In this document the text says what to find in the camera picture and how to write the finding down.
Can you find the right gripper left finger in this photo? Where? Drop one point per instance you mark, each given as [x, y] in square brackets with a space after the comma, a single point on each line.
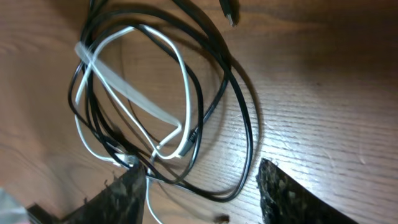
[121, 202]

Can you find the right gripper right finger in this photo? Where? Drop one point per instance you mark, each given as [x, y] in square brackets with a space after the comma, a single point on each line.
[284, 201]

